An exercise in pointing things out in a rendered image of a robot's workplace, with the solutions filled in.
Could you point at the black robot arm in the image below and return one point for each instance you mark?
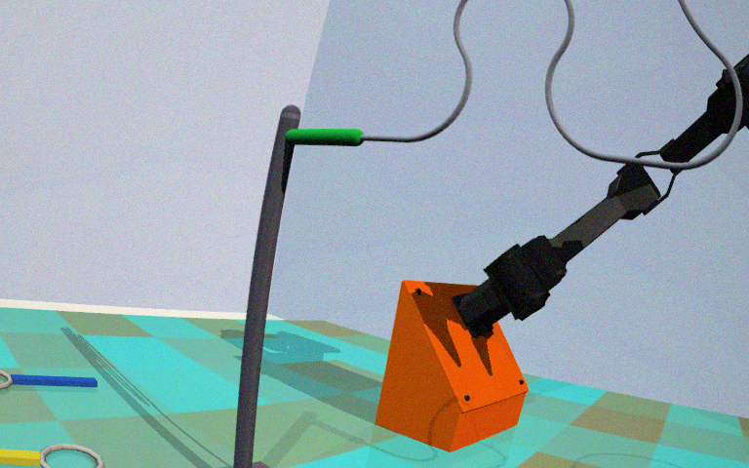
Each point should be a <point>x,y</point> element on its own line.
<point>520,279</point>

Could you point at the grey loop with blue flat handle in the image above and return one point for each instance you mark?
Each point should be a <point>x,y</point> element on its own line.
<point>47,380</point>

